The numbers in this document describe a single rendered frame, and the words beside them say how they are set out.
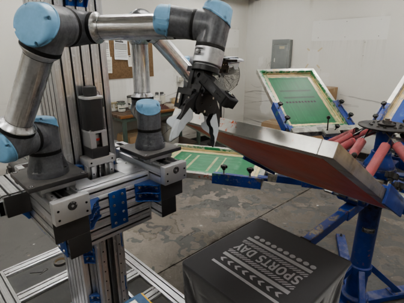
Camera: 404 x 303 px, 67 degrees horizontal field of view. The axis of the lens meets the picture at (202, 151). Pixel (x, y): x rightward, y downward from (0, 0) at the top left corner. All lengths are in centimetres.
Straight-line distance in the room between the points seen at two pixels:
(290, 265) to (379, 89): 452
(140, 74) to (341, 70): 452
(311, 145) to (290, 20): 557
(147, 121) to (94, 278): 90
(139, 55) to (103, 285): 120
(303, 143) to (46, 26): 73
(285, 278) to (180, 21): 91
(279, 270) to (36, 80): 104
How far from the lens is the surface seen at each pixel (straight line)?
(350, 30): 573
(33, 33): 99
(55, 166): 130
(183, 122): 74
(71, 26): 104
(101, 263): 175
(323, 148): 74
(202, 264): 125
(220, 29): 79
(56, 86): 147
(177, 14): 82
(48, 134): 127
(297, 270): 127
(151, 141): 151
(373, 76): 557
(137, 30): 100
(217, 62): 78
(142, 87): 162
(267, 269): 125
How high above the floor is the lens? 172
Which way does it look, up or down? 18 degrees down
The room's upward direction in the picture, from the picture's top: straight up
